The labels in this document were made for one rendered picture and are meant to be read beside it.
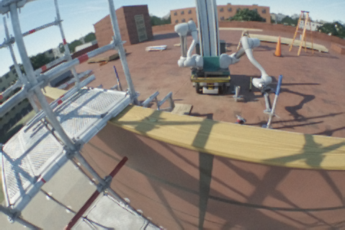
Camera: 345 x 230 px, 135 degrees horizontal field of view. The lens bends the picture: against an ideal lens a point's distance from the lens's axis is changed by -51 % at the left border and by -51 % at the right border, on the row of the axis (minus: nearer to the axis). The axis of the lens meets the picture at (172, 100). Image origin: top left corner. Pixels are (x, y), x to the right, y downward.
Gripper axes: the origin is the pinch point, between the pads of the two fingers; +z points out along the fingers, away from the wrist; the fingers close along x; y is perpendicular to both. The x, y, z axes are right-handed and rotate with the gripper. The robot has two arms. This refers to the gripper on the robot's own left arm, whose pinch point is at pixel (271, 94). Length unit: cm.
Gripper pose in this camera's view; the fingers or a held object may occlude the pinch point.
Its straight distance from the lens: 186.7
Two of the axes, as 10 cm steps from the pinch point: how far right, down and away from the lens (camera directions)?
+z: 1.3, 5.1, -8.5
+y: -1.4, -8.4, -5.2
